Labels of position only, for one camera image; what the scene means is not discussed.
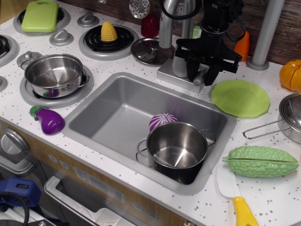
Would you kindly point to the silver faucet lever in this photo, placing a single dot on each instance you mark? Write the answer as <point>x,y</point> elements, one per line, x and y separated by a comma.
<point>199,79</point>

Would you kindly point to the grey oven door handle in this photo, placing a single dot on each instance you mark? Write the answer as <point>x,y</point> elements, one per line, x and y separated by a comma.
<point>80,206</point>

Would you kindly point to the silver toy faucet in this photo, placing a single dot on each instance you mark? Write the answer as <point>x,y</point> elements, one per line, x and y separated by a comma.
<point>173,70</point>

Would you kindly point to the grey vertical pole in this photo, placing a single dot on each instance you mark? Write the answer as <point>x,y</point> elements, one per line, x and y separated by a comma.
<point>258,61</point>

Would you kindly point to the green toy cabbage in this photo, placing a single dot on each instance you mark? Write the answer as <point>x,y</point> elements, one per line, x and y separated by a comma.
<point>196,32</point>

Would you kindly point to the green toy cutting board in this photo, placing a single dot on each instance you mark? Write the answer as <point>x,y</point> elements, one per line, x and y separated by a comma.
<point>40,16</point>

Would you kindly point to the orange toy carrot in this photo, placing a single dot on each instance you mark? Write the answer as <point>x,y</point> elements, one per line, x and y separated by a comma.
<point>242,46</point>

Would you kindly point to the orange toy pumpkin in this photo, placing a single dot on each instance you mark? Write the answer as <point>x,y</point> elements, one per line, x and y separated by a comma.
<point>290,75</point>

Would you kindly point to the steel saucepan with handle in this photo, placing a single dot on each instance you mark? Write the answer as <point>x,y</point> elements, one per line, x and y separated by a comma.
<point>289,120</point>

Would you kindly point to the purple white toy onion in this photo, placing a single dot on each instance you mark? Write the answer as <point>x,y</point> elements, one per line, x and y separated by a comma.
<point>161,118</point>

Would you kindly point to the steel pot lid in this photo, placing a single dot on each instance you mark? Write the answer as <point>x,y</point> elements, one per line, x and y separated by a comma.
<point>148,51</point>

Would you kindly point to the grey oven dial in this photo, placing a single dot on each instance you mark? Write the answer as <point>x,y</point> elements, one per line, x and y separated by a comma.
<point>12,146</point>

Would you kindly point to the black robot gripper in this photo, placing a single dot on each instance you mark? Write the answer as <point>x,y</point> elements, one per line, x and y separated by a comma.
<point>216,55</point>

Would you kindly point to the green plastic plate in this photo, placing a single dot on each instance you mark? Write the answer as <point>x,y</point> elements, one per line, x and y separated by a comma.
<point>240,98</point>

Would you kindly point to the steel pot in sink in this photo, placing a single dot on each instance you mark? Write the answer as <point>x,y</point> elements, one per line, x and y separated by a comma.
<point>177,150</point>

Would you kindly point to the steel pot on burner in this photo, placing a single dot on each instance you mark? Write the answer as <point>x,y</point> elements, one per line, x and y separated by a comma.
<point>55,75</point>

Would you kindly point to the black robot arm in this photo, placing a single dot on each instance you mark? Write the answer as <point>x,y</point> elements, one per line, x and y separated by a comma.
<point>205,23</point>

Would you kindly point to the silver perforated ladle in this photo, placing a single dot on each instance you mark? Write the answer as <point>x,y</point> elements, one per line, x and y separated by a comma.
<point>139,8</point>

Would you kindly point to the yellow toy corn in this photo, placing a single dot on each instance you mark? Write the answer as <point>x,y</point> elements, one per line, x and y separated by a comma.
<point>108,32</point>

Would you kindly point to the grey stove knob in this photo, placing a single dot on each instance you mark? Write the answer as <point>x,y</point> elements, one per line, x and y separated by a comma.
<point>88,20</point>
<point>3,83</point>
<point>25,59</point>
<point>61,38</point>

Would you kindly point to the blue clamp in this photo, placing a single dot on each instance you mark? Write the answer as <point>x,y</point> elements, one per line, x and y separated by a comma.
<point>25,188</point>

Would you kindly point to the purple toy eggplant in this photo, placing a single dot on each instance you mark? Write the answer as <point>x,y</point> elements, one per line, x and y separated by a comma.
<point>51,122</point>

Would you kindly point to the yellow handled toy knife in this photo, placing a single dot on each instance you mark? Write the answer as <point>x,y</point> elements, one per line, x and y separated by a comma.
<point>228,187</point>

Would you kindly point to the black coil burner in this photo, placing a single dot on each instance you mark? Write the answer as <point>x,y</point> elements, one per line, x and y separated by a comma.
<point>92,45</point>

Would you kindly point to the green toy bitter gourd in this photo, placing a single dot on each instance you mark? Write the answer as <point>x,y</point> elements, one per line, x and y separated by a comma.
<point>260,162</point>

